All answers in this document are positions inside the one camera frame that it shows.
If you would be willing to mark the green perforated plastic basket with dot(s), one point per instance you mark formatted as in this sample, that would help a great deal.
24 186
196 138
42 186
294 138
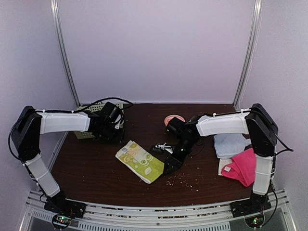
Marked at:
90 109

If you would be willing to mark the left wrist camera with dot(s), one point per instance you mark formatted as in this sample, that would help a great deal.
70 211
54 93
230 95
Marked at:
119 121

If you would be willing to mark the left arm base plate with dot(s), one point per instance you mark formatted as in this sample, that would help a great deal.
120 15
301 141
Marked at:
65 213

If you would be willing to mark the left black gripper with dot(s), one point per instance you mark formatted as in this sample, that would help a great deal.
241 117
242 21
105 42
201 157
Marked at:
118 140

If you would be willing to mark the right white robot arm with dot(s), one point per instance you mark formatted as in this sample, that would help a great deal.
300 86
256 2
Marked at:
255 122

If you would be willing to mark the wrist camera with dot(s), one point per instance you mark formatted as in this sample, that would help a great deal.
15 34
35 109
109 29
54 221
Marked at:
119 121
162 147

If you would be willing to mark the aluminium frame post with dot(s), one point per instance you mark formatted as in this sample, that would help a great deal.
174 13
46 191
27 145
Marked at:
251 46
63 53

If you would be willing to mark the left aluminium frame post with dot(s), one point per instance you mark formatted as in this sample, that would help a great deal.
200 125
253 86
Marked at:
63 53

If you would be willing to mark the green lemon pattern towel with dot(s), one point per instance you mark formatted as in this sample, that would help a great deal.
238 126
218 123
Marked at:
140 162

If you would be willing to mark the cream white towel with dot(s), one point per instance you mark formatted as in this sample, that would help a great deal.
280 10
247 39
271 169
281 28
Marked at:
222 164

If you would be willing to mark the pink towel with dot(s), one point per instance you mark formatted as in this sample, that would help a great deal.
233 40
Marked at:
242 168

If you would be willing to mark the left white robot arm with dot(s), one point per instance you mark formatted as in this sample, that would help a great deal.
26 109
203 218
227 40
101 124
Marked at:
32 123

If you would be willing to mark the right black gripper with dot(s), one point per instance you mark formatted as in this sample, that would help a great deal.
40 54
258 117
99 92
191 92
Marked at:
176 162

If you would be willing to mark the light blue towel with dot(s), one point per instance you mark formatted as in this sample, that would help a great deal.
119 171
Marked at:
229 145

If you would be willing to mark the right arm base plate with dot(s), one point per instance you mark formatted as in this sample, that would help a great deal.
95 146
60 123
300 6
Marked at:
253 211

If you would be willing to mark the right aluminium frame post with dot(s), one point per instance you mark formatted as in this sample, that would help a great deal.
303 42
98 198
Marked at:
251 46

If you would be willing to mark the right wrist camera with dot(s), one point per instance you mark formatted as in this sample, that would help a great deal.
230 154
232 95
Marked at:
162 147

